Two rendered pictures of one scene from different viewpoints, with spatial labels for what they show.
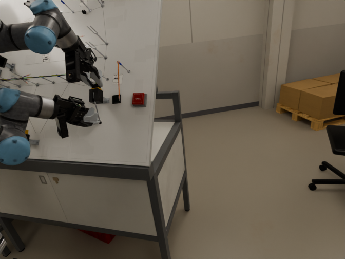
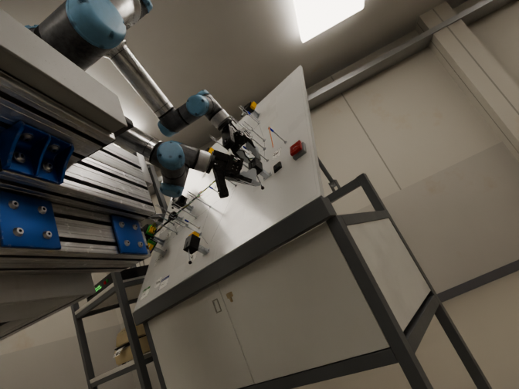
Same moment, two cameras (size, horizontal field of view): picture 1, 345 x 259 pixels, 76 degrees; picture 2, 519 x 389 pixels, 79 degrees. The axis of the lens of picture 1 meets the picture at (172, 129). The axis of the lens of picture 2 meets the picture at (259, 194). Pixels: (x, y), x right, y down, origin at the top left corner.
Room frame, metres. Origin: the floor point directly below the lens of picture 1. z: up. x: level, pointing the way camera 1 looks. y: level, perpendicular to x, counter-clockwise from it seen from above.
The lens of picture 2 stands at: (-0.20, 0.03, 0.65)
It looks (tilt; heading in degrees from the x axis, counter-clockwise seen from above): 18 degrees up; 15
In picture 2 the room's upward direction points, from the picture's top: 24 degrees counter-clockwise
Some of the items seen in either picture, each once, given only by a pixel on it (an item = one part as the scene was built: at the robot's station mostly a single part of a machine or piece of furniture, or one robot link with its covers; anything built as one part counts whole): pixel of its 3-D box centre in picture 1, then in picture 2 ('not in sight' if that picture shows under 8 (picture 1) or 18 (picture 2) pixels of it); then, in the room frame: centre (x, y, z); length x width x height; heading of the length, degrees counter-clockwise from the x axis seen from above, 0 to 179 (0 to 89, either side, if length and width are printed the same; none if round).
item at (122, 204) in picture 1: (101, 201); (288, 308); (0.89, 0.40, 0.60); 0.55 x 0.03 x 0.39; 73
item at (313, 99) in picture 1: (329, 98); not in sight; (2.85, -2.21, 0.21); 1.16 x 0.84 x 0.42; 97
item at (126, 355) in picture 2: not in sight; (146, 334); (1.34, 1.41, 0.76); 0.30 x 0.21 x 0.20; 166
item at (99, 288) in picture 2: not in sight; (125, 282); (1.35, 1.46, 1.09); 0.35 x 0.33 x 0.07; 73
